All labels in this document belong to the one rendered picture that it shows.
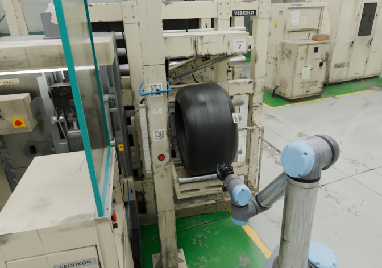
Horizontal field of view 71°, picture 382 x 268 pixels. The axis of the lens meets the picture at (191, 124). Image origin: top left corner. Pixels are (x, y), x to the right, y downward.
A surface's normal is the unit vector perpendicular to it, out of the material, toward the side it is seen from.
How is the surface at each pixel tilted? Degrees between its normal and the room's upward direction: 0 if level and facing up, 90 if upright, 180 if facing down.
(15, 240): 90
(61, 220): 0
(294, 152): 82
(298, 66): 90
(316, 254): 7
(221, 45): 90
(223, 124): 64
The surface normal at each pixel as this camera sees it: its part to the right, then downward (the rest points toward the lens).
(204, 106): 0.12, -0.44
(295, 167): -0.86, 0.07
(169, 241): 0.22, 0.38
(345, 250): -0.03, -0.92
